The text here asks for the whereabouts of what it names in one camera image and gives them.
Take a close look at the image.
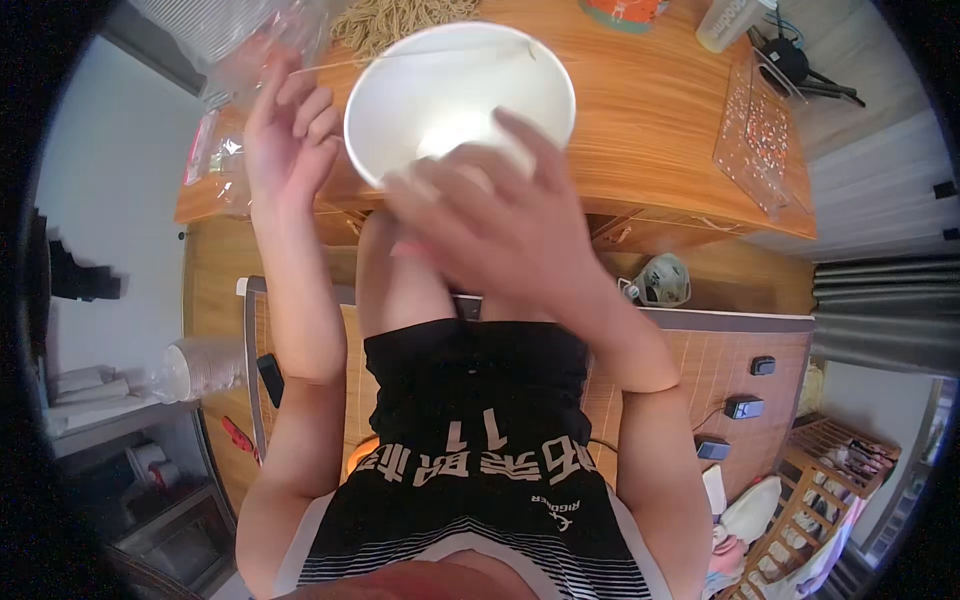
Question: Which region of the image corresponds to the small clear pink-edged packet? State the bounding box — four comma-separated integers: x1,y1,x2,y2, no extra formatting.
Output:
183,108,253,216

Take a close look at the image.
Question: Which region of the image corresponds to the white bowl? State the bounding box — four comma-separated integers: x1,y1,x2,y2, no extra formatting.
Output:
343,21,578,191

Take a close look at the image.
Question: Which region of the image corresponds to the black phone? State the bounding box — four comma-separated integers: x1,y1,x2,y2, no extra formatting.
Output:
255,352,286,411

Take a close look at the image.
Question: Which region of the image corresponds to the black wall-mounted object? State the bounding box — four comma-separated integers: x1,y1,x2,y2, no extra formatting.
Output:
46,236,123,303

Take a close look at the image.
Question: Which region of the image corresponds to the wooden table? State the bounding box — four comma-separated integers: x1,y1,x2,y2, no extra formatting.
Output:
174,0,819,256

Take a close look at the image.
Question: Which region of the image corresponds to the translucent plastic bottle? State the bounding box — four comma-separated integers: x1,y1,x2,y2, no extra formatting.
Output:
695,0,778,54

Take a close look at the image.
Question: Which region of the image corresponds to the grey curtain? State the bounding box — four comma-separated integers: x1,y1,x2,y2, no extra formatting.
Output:
810,257,960,378

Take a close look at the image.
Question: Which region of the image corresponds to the white pillow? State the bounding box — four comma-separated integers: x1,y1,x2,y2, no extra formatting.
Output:
701,463,783,545

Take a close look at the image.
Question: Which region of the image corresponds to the thin beige stick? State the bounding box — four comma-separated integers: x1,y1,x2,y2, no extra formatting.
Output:
288,39,538,77

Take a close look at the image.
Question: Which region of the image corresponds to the grey shelf with items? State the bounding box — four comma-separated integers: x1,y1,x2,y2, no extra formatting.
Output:
43,364,237,597

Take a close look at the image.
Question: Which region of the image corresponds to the white patterned pouch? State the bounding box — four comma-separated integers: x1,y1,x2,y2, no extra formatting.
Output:
618,252,692,309

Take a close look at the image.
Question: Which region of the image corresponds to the person's right hand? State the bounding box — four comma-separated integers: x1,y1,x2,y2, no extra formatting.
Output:
381,107,614,321

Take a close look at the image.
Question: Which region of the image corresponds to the person's left hand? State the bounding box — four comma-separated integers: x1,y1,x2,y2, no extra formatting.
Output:
243,52,345,216

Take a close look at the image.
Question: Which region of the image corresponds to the person's body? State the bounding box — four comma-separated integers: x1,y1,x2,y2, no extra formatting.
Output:
234,318,715,600

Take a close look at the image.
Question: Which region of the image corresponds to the wooden rack with clothes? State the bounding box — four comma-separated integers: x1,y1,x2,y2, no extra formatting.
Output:
716,414,903,600

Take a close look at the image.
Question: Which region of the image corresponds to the orange patterned cup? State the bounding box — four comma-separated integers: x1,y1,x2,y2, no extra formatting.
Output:
579,0,670,36

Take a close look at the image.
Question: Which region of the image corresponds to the clear plastic bag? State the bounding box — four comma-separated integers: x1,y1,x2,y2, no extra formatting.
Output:
129,0,336,114

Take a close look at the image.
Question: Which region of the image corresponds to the clear box of coloured beads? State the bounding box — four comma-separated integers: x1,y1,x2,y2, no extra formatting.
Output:
711,51,816,220

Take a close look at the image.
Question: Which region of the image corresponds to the stack of clear plastic cups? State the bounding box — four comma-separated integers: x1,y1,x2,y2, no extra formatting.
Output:
152,336,249,404

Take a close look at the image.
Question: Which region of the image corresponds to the black tripod with cable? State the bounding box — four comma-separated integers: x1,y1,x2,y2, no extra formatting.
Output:
748,7,867,108

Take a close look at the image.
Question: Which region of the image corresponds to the heap of beige noodles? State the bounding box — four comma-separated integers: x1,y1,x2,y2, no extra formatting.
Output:
330,0,481,63

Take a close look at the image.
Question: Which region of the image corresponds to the red-handled tool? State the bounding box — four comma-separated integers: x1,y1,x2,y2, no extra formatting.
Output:
220,415,261,468

